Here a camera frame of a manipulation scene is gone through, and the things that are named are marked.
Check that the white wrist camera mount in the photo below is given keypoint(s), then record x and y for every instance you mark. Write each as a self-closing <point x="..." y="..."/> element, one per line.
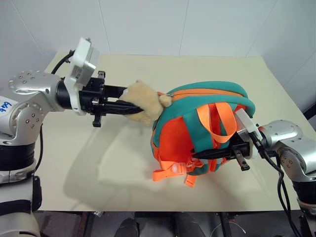
<point x="247" y="123"/>
<point x="81" y="64"/>

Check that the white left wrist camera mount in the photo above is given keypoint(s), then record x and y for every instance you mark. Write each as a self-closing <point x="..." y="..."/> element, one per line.
<point x="81" y="64"/>

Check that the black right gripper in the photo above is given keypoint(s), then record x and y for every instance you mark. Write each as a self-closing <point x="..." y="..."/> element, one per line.
<point x="240" y="149"/>

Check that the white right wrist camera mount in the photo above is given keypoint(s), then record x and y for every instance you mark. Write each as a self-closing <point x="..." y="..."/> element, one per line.
<point x="247" y="123"/>

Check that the orange and teal backpack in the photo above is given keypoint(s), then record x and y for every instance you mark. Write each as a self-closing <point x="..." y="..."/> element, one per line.
<point x="172" y="133"/>

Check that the beige plush toy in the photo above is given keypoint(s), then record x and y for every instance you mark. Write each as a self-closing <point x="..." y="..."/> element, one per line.
<point x="145" y="98"/>

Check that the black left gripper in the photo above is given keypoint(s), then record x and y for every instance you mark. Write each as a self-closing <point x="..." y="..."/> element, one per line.
<point x="91" y="98"/>

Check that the small dark rounded shape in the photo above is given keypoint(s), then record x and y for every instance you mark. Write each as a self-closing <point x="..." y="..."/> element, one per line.
<point x="129" y="228"/>

